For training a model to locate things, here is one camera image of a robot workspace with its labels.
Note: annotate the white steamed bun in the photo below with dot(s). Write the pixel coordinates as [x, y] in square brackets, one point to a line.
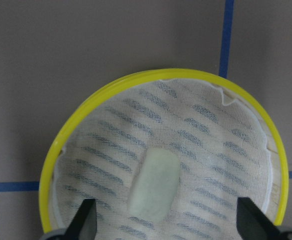
[153, 190]

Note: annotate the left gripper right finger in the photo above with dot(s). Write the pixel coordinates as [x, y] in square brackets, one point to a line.
[252, 224]

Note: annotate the lower yellow steamer layer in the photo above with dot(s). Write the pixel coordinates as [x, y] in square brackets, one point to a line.
[226, 143]

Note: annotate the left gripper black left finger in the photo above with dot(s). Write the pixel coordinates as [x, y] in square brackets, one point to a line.
[84, 223]

